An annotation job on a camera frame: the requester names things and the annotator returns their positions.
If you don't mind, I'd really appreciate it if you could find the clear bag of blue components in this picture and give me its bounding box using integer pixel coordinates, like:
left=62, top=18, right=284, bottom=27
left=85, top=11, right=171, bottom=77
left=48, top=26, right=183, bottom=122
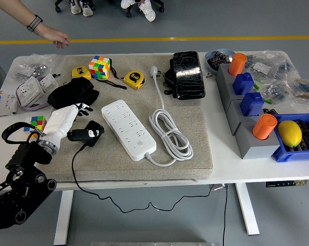
left=261, top=76, right=296, bottom=106

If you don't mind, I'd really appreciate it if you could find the person's left hand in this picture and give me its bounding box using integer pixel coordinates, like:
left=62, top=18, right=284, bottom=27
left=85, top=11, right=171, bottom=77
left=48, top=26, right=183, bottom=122
left=32, top=23, right=70, bottom=49

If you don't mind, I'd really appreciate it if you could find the blue plastic bin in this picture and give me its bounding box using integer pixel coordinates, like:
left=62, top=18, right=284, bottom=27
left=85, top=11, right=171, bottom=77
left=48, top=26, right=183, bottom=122
left=271, top=112, right=309, bottom=163

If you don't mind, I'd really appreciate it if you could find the grey-brown mat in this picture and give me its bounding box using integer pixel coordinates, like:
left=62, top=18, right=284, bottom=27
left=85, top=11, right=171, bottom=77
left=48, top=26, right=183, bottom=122
left=37, top=54, right=213, bottom=184

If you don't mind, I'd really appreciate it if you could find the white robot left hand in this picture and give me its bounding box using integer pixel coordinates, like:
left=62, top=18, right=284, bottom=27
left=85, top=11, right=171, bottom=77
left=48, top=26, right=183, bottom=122
left=41, top=102, right=96, bottom=152

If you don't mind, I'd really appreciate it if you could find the clear bag with white label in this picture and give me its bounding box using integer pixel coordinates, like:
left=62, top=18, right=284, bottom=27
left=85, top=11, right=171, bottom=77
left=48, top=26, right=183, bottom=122
left=246, top=51, right=296, bottom=83

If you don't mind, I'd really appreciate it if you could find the black electronic parts pile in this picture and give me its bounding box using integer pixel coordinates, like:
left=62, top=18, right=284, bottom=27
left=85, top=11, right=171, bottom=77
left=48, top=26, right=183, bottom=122
left=208, top=51, right=233, bottom=71

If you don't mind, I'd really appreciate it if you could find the grey socket block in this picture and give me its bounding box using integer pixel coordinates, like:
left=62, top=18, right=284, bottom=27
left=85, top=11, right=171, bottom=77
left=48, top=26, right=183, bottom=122
left=235, top=122, right=283, bottom=160
left=220, top=80, right=257, bottom=108
left=215, top=63, right=247, bottom=89
left=226, top=98, right=266, bottom=136

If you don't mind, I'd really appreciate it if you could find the black table control panel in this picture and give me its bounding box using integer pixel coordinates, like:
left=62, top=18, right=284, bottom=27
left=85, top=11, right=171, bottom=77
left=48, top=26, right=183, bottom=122
left=265, top=180, right=307, bottom=188

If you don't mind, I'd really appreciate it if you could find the black plug with cord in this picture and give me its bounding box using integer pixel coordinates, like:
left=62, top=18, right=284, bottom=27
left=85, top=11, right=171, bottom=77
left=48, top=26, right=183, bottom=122
left=72, top=120, right=218, bottom=213

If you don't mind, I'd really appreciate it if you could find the white circuit breaker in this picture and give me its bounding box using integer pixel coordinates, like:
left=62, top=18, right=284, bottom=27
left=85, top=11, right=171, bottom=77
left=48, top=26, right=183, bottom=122
left=0, top=90, right=18, bottom=118

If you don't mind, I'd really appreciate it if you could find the large white socket panel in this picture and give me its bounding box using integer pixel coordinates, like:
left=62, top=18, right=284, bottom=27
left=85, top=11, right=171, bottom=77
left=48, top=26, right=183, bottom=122
left=15, top=76, right=44, bottom=107

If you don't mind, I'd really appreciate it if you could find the clear bag of brown components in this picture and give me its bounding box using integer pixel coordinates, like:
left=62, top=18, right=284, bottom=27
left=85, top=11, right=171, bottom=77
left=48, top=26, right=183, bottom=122
left=291, top=74, right=309, bottom=110

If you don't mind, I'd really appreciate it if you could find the clear bag of metal parts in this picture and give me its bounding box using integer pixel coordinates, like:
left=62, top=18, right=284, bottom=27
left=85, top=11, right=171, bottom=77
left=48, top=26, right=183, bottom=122
left=14, top=53, right=66, bottom=79

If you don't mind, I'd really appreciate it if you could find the striped wristband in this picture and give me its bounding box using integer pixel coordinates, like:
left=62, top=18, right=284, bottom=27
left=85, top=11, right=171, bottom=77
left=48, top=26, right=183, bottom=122
left=26, top=14, right=44, bottom=33

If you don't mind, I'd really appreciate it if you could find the blue block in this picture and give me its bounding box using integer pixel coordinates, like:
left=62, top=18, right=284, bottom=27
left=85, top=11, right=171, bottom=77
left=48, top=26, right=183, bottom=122
left=240, top=92, right=265, bottom=117
left=232, top=72, right=255, bottom=96

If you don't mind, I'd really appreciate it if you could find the blue bowl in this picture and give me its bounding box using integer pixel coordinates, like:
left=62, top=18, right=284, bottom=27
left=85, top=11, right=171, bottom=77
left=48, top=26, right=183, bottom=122
left=204, top=48, right=237, bottom=75

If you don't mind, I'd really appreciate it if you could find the small white socket panel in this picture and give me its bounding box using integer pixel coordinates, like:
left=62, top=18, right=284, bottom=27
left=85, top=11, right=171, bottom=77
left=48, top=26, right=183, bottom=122
left=38, top=73, right=59, bottom=91

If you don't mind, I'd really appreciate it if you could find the white power strip cable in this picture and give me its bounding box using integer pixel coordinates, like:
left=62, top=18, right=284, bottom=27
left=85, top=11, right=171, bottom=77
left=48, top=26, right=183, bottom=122
left=143, top=65, right=194, bottom=167

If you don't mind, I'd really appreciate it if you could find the yellow lemon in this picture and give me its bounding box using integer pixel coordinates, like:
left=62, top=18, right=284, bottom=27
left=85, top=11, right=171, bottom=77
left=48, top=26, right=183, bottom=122
left=277, top=120, right=303, bottom=148

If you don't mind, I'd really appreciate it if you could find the small colourful puzzle cube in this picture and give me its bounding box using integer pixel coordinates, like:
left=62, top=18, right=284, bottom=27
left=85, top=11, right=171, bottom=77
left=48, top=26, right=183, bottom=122
left=24, top=115, right=48, bottom=136

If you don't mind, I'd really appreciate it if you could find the large colourful puzzle cube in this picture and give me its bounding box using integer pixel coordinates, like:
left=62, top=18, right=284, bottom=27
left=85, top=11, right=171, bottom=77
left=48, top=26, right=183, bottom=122
left=88, top=55, right=111, bottom=79

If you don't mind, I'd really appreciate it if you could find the black hanging cable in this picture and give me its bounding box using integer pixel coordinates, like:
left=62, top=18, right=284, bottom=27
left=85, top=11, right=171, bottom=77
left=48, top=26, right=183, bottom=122
left=221, top=183, right=229, bottom=246

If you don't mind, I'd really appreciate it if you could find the white table leg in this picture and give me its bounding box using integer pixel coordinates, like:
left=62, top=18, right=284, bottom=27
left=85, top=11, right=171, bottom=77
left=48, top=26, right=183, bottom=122
left=235, top=183, right=260, bottom=236
left=53, top=190, right=74, bottom=245

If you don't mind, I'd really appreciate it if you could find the yellow tape measure 5m print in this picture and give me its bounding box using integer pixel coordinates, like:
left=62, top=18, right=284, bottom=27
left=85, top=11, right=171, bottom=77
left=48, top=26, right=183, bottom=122
left=123, top=71, right=146, bottom=90

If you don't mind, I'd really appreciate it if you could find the glossy black case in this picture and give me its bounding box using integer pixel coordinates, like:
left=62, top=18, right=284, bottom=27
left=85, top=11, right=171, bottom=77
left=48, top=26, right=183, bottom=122
left=172, top=50, right=206, bottom=100

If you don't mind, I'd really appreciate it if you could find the white power strip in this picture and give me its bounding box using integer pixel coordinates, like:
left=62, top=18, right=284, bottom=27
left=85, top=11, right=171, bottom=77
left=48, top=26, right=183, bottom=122
left=101, top=99, right=157, bottom=162

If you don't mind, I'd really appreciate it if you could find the black wrist strap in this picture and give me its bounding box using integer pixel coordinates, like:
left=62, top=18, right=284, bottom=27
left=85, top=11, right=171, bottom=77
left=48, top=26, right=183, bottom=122
left=109, top=59, right=125, bottom=80
left=94, top=77, right=128, bottom=90

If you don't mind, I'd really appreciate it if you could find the small yellow tape measure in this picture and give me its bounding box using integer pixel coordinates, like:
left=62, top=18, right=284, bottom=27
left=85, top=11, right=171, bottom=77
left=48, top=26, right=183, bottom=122
left=71, top=65, right=93, bottom=80

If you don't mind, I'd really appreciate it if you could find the black cloth pouch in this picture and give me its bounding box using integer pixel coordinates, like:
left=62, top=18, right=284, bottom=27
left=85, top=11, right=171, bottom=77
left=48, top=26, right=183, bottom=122
left=47, top=77, right=100, bottom=110

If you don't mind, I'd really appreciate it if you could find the orange cylinder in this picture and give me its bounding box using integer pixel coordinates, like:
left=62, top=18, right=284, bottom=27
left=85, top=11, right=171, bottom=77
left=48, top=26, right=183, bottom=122
left=252, top=114, right=277, bottom=141
left=228, top=52, right=248, bottom=76

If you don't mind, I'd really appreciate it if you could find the grey metal bracket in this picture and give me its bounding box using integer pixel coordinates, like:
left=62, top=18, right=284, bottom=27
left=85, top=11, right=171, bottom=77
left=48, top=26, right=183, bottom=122
left=210, top=183, right=229, bottom=192

